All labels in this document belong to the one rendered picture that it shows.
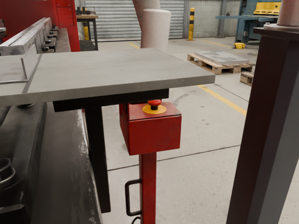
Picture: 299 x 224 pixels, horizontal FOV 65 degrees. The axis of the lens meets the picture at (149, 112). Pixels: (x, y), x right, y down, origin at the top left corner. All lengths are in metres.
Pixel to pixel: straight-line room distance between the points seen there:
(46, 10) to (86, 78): 2.22
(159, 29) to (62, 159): 0.49
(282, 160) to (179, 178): 0.88
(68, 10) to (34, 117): 2.08
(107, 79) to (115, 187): 1.40
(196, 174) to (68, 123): 1.36
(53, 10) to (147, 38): 1.79
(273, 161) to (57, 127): 0.70
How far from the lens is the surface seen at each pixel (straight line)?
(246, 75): 3.77
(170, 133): 0.70
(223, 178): 1.72
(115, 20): 8.00
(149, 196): 0.93
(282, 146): 0.88
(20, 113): 0.43
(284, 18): 0.81
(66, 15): 2.44
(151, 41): 0.71
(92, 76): 0.24
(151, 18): 0.71
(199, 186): 1.63
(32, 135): 0.35
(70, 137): 0.39
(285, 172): 0.98
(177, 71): 0.26
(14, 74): 0.27
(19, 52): 0.74
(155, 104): 0.68
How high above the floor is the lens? 1.06
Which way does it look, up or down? 24 degrees down
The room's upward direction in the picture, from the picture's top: straight up
